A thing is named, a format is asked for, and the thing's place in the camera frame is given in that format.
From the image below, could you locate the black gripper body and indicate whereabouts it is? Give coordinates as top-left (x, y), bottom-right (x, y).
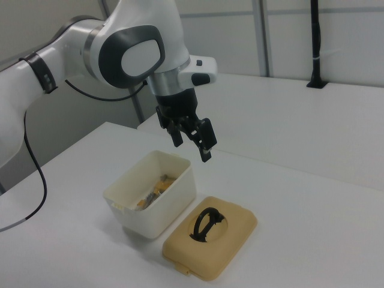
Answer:
top-left (154, 88), bottom-right (201, 122)

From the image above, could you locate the tan lid with black handle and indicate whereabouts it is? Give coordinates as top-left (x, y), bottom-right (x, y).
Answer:
top-left (161, 196), bottom-right (259, 282)

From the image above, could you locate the white plastic tool case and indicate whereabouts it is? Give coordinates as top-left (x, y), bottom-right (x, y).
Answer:
top-left (102, 149), bottom-right (197, 241)

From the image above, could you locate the black pole with base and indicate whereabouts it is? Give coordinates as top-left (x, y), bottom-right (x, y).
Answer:
top-left (305, 0), bottom-right (328, 89)

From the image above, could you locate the grey partition frame post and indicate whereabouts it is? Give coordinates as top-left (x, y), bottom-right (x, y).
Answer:
top-left (256, 0), bottom-right (273, 77)

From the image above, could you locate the black cable strap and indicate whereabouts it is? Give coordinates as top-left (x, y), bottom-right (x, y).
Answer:
top-left (18, 52), bottom-right (59, 94)

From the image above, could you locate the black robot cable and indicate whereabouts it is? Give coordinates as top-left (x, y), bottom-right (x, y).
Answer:
top-left (0, 78), bottom-right (149, 232)

